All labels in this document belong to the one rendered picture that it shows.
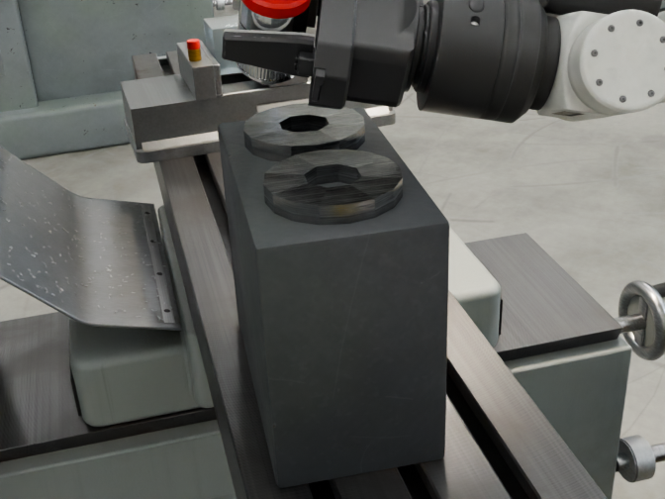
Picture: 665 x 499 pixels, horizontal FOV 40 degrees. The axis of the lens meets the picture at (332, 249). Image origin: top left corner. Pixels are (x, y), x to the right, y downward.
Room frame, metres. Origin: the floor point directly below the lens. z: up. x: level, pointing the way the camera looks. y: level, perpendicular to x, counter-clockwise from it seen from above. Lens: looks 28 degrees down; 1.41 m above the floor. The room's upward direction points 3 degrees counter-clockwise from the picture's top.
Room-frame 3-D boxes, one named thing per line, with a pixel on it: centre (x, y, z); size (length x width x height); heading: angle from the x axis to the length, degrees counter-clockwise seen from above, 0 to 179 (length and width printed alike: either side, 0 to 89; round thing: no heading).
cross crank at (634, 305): (1.09, -0.41, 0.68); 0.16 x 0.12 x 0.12; 104
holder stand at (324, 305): (0.58, 0.01, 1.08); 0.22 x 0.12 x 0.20; 11
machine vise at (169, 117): (1.18, 0.09, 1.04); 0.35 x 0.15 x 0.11; 107
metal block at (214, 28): (1.17, 0.12, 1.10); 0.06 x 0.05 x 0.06; 17
